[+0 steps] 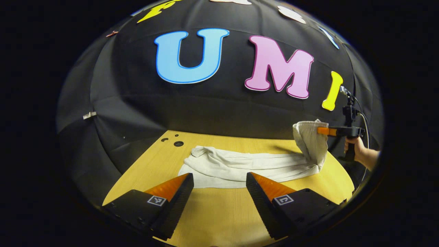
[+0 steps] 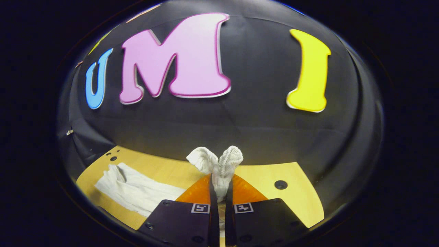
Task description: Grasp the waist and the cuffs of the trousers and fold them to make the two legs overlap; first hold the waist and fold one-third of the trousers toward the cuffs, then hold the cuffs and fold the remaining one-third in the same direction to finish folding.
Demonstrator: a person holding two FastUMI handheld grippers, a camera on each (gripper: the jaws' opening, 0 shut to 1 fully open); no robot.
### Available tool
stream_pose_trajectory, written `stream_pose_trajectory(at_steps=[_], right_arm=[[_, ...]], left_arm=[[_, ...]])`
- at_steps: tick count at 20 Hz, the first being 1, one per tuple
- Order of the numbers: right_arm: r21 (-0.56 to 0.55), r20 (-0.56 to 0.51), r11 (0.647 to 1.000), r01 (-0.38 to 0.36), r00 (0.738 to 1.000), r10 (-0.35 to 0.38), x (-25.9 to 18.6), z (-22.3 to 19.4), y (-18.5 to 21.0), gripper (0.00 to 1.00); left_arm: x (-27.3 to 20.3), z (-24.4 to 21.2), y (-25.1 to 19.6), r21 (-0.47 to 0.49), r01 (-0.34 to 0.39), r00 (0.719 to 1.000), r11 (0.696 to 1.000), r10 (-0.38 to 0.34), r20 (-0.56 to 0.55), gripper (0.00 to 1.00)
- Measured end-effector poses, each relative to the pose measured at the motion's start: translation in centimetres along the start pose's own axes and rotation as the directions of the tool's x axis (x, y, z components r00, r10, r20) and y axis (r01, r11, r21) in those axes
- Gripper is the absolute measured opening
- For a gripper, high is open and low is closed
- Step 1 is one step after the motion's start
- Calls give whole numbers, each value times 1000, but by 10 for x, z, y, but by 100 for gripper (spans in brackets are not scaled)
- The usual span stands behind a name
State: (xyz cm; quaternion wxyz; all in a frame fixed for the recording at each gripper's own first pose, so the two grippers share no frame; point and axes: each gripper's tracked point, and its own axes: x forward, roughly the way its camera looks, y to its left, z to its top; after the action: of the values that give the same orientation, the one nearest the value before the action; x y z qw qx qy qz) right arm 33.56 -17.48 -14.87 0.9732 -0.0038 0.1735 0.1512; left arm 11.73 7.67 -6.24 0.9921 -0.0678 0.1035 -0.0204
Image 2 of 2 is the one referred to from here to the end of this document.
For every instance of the white jeans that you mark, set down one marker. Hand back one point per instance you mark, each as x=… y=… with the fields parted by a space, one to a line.
x=137 y=192

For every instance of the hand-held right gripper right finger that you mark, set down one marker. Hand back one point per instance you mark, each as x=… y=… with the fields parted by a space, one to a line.
x=229 y=223

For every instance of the small white clip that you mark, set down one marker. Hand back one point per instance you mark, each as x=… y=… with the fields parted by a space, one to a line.
x=69 y=132

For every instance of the small copper clip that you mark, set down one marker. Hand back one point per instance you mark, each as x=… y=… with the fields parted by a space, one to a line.
x=79 y=64

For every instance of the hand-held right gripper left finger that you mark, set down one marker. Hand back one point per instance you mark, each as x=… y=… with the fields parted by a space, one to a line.
x=213 y=219

